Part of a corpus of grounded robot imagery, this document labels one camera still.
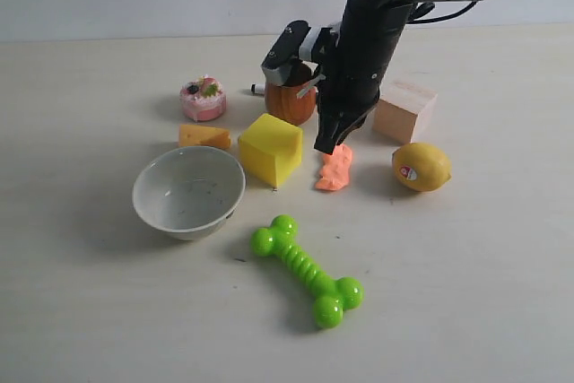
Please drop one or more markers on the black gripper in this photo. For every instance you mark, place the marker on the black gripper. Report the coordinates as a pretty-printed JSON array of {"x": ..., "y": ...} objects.
[{"x": 368, "y": 36}]

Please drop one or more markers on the orange toy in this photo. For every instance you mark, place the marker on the orange toy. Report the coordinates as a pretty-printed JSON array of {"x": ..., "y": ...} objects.
[{"x": 335, "y": 172}]

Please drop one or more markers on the light wooden cube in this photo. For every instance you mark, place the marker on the light wooden cube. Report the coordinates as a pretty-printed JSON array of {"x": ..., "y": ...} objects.
[{"x": 404, "y": 111}]

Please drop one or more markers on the brown wooden cup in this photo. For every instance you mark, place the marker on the brown wooden cup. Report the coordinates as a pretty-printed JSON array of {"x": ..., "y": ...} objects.
[{"x": 282, "y": 101}]

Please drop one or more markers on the yellow foam cube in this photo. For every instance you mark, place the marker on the yellow foam cube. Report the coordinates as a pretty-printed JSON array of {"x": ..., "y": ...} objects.
[{"x": 270, "y": 149}]

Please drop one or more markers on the yellow lemon with sticker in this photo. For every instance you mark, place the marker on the yellow lemon with sticker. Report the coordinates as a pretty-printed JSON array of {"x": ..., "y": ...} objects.
[{"x": 421, "y": 167}]

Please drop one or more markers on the black white marker pen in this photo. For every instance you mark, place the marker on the black white marker pen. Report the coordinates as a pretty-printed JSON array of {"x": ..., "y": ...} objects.
[{"x": 257, "y": 89}]

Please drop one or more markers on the pink toy cake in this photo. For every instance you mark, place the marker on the pink toy cake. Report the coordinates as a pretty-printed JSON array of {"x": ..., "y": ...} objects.
[{"x": 203, "y": 99}]

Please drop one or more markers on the yellow cheese wedge toy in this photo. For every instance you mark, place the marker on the yellow cheese wedge toy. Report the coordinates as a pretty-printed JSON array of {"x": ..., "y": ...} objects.
[{"x": 195, "y": 135}]

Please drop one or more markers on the white ceramic bowl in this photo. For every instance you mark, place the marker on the white ceramic bowl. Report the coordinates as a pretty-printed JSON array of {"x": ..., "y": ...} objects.
[{"x": 189, "y": 193}]

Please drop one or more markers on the green toy dog bone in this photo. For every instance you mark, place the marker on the green toy dog bone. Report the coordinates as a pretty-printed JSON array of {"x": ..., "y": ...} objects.
[{"x": 332, "y": 297}]

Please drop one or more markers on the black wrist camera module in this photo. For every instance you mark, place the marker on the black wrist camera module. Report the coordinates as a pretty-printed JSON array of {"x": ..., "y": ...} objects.
[{"x": 297, "y": 44}]

